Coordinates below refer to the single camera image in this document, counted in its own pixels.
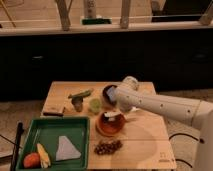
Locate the white handled dish brush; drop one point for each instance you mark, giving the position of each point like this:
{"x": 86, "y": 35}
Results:
{"x": 111, "y": 115}

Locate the red orange bowl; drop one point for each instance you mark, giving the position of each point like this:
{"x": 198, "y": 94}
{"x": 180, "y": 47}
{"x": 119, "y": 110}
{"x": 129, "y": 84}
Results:
{"x": 110, "y": 128}

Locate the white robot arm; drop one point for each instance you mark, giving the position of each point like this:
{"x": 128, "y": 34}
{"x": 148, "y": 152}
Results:
{"x": 192, "y": 112}

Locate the dark bowl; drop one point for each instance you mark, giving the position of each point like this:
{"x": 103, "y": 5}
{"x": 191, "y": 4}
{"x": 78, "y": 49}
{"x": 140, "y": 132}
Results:
{"x": 105, "y": 96}

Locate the blue sponge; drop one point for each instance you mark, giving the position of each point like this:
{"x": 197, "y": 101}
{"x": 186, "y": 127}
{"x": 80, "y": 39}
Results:
{"x": 111, "y": 94}

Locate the light green cup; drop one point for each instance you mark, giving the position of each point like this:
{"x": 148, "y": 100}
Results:
{"x": 95, "y": 105}

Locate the green cucumber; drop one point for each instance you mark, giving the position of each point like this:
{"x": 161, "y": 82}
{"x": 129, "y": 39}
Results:
{"x": 81, "y": 94}

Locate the small brown pot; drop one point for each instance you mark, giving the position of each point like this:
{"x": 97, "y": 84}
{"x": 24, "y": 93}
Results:
{"x": 77, "y": 102}

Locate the brown wooden block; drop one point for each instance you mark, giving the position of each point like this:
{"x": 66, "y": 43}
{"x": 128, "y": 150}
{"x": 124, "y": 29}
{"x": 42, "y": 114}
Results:
{"x": 53, "y": 111}

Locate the bunch of brown grapes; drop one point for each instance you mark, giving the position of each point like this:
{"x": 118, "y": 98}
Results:
{"x": 107, "y": 148}

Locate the green base object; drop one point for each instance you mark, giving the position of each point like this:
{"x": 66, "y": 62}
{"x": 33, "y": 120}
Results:
{"x": 96, "y": 21}

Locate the grey cloth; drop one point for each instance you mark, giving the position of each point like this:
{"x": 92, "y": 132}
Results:
{"x": 66, "y": 150}

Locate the green plastic tray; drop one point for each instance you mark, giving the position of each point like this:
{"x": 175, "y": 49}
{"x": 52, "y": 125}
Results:
{"x": 47, "y": 131}

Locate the black pole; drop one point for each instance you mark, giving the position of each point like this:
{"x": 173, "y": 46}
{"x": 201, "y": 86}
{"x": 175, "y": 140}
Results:
{"x": 17, "y": 146}

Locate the red tomato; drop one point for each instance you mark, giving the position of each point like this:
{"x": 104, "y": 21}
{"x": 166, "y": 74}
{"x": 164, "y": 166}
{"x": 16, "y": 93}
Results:
{"x": 31, "y": 160}

